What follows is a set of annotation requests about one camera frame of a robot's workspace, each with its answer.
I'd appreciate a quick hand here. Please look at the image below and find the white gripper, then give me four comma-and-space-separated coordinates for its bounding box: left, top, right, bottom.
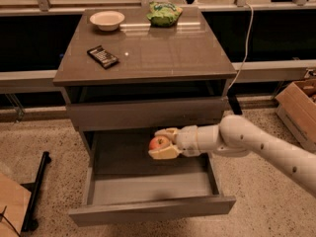
148, 125, 199, 160

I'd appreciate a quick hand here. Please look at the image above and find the red apple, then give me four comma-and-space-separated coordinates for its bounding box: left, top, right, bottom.
149, 135, 170, 150

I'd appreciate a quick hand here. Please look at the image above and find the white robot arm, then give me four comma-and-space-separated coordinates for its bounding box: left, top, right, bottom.
148, 115, 316, 196

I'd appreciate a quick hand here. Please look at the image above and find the open grey middle drawer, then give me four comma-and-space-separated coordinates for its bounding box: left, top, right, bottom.
69, 129, 236, 226

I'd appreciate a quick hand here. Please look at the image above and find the closed grey top drawer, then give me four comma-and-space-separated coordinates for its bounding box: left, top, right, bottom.
67, 97, 228, 130

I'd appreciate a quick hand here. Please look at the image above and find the grey drawer cabinet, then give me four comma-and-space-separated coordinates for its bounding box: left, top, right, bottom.
52, 6, 238, 156

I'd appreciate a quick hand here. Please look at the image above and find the black snack bar wrapper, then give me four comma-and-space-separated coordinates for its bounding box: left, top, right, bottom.
87, 45, 119, 69

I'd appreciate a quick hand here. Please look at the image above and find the green chip bag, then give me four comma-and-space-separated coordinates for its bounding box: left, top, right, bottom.
146, 1, 183, 27

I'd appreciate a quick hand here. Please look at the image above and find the cardboard box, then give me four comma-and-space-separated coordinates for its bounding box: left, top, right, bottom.
276, 79, 316, 153

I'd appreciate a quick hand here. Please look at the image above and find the white bowl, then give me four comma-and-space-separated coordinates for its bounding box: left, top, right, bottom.
90, 11, 125, 32

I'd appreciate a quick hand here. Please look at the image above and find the black metal stand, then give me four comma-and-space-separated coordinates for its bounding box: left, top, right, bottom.
22, 151, 51, 232

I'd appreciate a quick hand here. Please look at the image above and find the white cable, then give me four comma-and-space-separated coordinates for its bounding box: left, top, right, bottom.
227, 3, 255, 91

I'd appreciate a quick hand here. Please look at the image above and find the black cable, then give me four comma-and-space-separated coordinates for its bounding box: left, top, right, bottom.
0, 205, 22, 237

